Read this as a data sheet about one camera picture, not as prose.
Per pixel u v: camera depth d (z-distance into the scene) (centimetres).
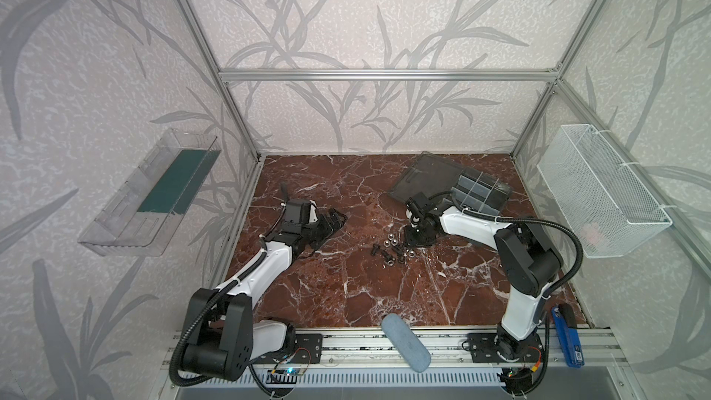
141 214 64
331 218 79
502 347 65
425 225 70
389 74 94
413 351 71
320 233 78
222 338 41
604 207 63
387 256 91
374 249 92
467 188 107
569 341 73
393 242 93
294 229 68
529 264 49
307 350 72
